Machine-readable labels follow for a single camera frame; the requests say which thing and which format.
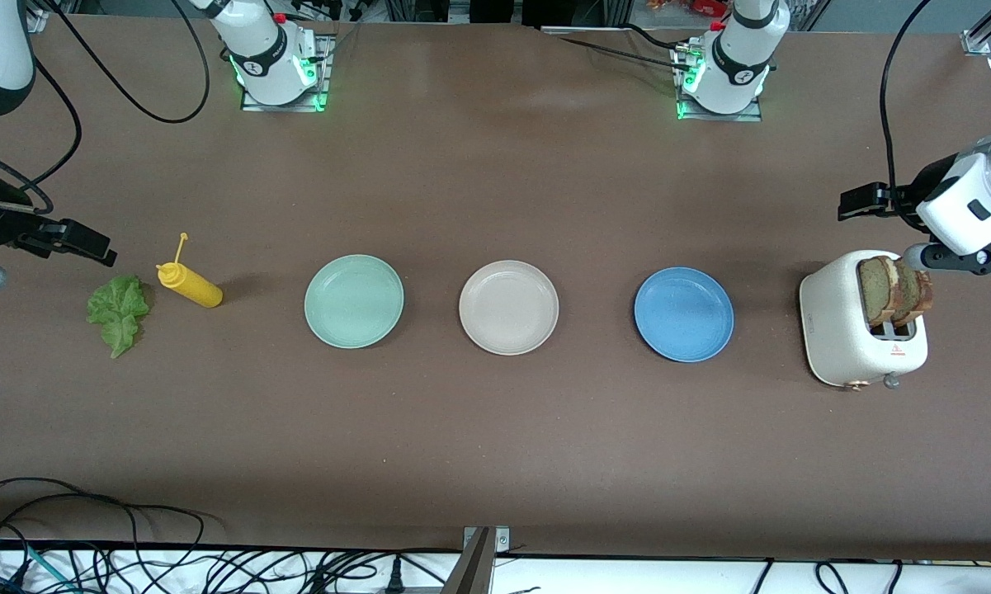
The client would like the brown bread slice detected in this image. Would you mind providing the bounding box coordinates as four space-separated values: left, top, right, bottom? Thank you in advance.
893 260 934 324
858 256 900 327

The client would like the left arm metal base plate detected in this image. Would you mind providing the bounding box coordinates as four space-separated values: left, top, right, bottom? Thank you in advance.
673 41 764 123

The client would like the white toaster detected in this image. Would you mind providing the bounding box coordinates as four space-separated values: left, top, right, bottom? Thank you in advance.
799 250 930 391

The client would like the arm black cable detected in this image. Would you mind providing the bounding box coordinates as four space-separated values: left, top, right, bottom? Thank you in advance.
0 0 211 215
879 0 933 228

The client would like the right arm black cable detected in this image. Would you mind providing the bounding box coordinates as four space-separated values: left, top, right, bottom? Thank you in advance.
0 0 211 215

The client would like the yellow mustard squeeze bottle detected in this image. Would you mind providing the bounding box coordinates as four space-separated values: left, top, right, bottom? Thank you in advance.
156 233 224 309

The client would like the pale green plate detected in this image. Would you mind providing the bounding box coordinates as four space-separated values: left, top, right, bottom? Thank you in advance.
304 254 405 350

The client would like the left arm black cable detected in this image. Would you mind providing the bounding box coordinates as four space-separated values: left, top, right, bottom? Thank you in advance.
879 0 933 228

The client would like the grey metal table bracket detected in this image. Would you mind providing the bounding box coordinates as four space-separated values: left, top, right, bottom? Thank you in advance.
441 526 512 594

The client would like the blue plate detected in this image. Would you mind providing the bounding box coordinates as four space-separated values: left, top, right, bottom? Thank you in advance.
634 266 735 363

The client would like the green lettuce leaf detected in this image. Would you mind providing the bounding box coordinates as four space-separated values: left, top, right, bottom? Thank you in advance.
87 275 151 359

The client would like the long black looping cable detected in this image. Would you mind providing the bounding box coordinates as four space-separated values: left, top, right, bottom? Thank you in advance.
0 477 215 578

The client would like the red orange packet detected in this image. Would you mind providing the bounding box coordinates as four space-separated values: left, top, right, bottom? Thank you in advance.
648 0 731 19

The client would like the beige plate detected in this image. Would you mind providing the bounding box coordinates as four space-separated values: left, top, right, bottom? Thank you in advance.
459 260 560 356

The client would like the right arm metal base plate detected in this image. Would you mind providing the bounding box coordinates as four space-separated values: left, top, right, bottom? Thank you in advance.
241 33 333 113

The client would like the thin black base cable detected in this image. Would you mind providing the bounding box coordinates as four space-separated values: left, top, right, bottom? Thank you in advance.
558 36 694 72
623 23 692 50

